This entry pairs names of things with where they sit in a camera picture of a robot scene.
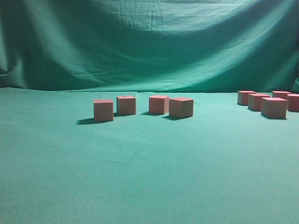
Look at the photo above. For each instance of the pink cube with pen marks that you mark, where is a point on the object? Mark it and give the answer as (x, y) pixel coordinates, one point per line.
(126, 105)

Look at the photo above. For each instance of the pink cube column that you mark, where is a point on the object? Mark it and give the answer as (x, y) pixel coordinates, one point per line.
(103, 110)
(293, 102)
(255, 101)
(243, 97)
(274, 108)
(280, 94)

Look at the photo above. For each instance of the green cloth backdrop and cover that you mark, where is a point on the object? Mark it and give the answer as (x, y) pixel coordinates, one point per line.
(224, 165)

